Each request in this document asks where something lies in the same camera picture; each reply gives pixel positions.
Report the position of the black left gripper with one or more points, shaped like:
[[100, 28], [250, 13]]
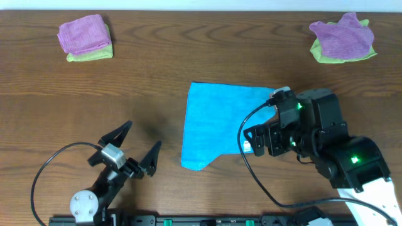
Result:
[[126, 165]]

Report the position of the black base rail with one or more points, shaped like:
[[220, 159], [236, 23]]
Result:
[[150, 220]]

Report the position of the crumpled purple cloth right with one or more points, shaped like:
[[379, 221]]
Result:
[[344, 37]]

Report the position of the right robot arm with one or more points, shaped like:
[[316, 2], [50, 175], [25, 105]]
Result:
[[311, 125]]

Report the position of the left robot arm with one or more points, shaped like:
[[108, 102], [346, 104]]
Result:
[[89, 206]]

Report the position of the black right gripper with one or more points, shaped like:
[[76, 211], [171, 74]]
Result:
[[259, 142]]

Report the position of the folded purple cloth left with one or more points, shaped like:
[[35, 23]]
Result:
[[84, 35]]

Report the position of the folded green cloth left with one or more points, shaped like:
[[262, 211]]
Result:
[[98, 54]]

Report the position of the blue microfibre cloth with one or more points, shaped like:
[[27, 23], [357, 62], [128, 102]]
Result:
[[213, 115]]

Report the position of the crumpled green cloth right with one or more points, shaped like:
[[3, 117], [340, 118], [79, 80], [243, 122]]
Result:
[[320, 56]]

